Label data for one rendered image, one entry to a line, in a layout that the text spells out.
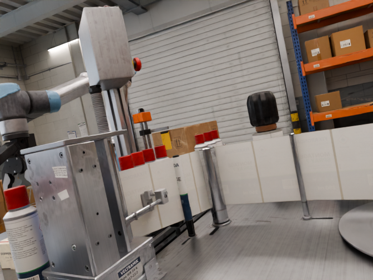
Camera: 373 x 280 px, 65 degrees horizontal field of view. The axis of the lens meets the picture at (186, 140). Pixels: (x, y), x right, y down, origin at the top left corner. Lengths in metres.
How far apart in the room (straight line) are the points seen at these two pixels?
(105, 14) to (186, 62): 4.73
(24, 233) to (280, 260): 0.42
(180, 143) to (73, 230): 1.09
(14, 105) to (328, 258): 0.89
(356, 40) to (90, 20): 4.10
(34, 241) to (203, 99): 4.97
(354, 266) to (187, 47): 5.24
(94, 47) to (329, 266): 0.69
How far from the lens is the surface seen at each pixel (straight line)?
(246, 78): 5.24
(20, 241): 0.57
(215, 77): 5.35
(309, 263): 0.54
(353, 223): 0.64
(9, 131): 1.01
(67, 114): 7.17
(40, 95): 1.06
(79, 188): 0.45
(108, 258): 0.49
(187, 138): 1.48
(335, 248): 0.58
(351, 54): 4.54
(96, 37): 0.83
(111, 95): 0.96
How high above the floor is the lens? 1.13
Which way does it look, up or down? 3 degrees down
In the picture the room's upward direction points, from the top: 12 degrees counter-clockwise
